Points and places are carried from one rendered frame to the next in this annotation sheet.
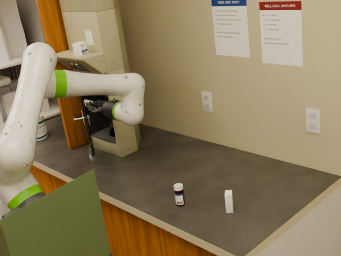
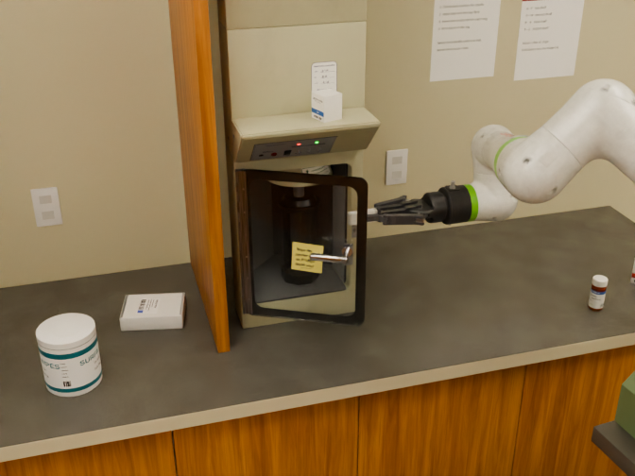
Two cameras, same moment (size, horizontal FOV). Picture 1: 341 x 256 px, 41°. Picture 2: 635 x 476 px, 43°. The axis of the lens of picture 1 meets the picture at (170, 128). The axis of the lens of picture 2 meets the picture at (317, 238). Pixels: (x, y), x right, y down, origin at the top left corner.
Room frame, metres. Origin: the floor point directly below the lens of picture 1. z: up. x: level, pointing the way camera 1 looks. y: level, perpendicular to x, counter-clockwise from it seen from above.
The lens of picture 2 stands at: (1.59, 2.00, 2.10)
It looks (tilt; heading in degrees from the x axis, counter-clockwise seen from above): 27 degrees down; 295
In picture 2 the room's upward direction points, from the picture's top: straight up
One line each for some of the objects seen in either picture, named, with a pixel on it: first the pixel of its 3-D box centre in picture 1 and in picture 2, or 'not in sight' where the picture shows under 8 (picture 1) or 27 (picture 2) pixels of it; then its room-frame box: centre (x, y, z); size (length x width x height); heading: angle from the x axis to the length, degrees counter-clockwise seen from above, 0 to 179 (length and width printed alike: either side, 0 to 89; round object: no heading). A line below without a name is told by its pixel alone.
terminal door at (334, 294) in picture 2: (82, 113); (303, 250); (2.35, 0.45, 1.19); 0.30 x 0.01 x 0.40; 14
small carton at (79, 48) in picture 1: (80, 48); (326, 105); (2.32, 0.39, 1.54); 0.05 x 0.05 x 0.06; 60
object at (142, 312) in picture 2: not in sight; (153, 311); (2.76, 0.54, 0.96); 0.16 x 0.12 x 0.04; 30
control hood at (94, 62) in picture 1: (77, 63); (306, 141); (2.36, 0.43, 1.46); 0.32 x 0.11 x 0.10; 41
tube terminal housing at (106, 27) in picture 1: (110, 79); (287, 167); (2.48, 0.29, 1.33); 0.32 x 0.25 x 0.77; 41
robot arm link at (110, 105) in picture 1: (116, 109); (452, 203); (2.05, 0.24, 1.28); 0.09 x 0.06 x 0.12; 131
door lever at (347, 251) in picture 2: (78, 117); (331, 255); (2.27, 0.47, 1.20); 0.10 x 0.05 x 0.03; 14
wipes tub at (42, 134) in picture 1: (35, 127); (70, 354); (2.76, 0.85, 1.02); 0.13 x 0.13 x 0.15
